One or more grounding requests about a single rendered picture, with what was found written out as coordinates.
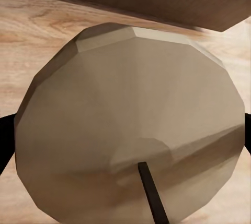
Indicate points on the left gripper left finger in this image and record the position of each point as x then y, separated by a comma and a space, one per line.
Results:
7, 142

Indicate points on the pillar candle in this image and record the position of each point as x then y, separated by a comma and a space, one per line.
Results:
128, 125

